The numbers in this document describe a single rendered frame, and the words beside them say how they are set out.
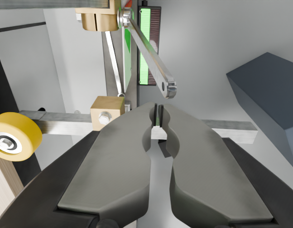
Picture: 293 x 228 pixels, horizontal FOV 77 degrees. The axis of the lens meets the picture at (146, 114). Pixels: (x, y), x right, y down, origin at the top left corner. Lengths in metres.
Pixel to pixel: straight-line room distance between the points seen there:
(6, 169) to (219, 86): 1.15
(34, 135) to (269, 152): 1.65
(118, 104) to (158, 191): 1.62
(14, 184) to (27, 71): 0.24
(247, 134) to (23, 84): 0.46
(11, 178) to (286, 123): 0.81
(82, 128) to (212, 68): 1.00
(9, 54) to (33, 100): 0.11
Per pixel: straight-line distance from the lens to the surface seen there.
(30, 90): 0.49
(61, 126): 0.36
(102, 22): 0.26
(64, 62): 0.58
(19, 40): 0.48
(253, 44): 1.27
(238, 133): 0.36
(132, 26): 0.22
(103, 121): 0.30
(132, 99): 0.47
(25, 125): 0.35
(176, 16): 1.13
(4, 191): 0.48
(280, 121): 0.82
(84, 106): 0.61
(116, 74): 0.45
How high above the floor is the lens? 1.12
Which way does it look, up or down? 59 degrees down
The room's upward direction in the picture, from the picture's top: 176 degrees counter-clockwise
